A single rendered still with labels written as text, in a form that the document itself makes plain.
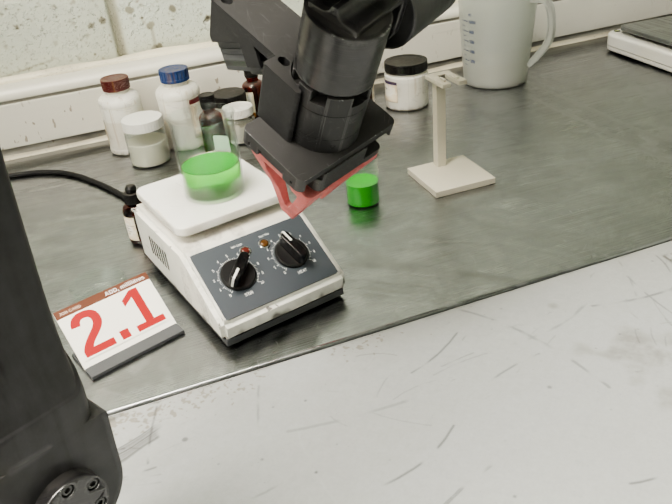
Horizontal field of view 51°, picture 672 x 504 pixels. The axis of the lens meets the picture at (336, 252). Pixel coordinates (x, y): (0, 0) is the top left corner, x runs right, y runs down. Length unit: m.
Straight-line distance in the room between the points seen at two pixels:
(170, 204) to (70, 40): 0.52
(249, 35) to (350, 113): 0.09
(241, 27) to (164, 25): 0.66
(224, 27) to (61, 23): 0.64
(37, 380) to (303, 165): 0.25
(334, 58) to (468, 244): 0.35
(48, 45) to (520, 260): 0.77
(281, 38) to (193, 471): 0.31
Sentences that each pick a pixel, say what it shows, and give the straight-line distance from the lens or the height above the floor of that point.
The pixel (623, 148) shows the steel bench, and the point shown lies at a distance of 0.98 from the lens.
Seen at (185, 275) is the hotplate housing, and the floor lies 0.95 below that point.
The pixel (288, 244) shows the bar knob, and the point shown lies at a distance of 0.64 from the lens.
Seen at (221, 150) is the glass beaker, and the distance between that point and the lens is 0.65.
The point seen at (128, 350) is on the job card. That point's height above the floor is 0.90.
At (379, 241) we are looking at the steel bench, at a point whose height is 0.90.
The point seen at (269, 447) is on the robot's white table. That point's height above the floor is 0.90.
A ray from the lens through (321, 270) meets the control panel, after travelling 0.65.
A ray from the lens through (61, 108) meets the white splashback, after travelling 1.14.
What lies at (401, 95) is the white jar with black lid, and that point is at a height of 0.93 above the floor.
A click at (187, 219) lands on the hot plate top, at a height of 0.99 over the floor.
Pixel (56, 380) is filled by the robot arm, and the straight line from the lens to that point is 0.34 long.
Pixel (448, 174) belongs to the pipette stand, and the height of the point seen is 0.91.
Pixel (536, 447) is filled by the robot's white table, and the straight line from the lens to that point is 0.53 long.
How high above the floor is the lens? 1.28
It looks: 31 degrees down
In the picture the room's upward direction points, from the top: 6 degrees counter-clockwise
